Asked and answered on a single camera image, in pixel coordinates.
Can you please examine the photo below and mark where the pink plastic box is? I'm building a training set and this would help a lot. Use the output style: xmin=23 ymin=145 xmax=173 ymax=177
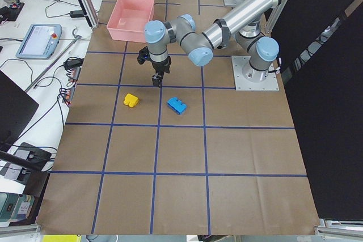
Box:
xmin=107 ymin=0 xmax=155 ymax=43

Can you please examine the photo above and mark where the metal rod with hook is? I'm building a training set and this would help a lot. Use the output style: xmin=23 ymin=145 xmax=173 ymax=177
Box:
xmin=24 ymin=26 xmax=82 ymax=93

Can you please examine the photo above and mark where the black monitor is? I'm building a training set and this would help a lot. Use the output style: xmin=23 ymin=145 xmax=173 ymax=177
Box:
xmin=1 ymin=71 xmax=39 ymax=151

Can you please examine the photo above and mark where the blue teach pendant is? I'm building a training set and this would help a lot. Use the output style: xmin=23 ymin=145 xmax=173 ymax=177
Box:
xmin=16 ymin=24 xmax=62 ymax=60

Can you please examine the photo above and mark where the blue toy block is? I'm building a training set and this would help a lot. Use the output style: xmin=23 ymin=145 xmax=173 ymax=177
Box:
xmin=167 ymin=97 xmax=187 ymax=115

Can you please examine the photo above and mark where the black power adapter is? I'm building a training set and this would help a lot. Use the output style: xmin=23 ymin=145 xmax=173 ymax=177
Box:
xmin=69 ymin=10 xmax=84 ymax=18

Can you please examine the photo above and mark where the yellow toy block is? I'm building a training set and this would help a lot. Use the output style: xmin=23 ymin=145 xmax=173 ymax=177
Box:
xmin=123 ymin=93 xmax=139 ymax=108

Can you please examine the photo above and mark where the brown paper table cover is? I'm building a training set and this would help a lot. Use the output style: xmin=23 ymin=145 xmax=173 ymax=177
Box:
xmin=37 ymin=0 xmax=318 ymax=235

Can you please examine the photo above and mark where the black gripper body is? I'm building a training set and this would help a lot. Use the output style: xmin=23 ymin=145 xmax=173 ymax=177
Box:
xmin=151 ymin=56 xmax=171 ymax=75

